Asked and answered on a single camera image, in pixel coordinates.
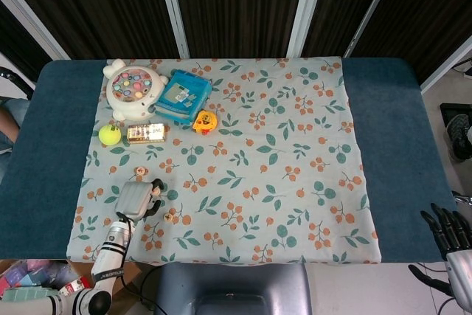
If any blue plastic wrapped pack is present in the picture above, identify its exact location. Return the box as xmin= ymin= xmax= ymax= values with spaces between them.
xmin=153 ymin=69 xmax=214 ymax=126

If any floral berry print tablecloth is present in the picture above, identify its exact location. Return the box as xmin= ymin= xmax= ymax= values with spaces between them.
xmin=66 ymin=57 xmax=383 ymax=266

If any black floor mat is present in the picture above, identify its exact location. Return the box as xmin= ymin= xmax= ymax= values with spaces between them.
xmin=438 ymin=103 xmax=472 ymax=124

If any green checkered packet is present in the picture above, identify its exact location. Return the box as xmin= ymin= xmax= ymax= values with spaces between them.
xmin=1 ymin=287 xmax=60 ymax=302

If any white fishing game toy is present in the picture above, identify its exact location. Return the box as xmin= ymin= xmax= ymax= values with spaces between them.
xmin=102 ymin=58 xmax=170 ymax=122

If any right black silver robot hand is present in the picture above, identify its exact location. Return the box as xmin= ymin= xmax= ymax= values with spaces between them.
xmin=408 ymin=201 xmax=472 ymax=305

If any red white snack packet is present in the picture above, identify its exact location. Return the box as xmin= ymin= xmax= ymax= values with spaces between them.
xmin=58 ymin=280 xmax=93 ymax=298

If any black sneaker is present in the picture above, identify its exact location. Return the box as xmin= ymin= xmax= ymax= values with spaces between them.
xmin=445 ymin=114 xmax=472 ymax=163

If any teal blue table cover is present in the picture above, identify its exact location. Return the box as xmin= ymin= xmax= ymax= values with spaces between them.
xmin=0 ymin=58 xmax=458 ymax=263

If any gold brown card box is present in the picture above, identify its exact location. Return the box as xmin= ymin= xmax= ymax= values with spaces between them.
xmin=126 ymin=122 xmax=167 ymax=145

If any yellow tennis ball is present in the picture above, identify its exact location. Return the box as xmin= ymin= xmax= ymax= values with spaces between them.
xmin=98 ymin=124 xmax=122 ymax=145

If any brown cardboard box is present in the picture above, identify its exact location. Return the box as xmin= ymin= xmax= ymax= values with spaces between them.
xmin=0 ymin=258 xmax=143 ymax=315

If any person in blue jeans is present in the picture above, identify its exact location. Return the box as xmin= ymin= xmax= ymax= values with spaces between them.
xmin=0 ymin=96 xmax=32 ymax=179

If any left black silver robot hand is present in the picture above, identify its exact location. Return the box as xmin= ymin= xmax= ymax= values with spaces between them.
xmin=115 ymin=177 xmax=165 ymax=224

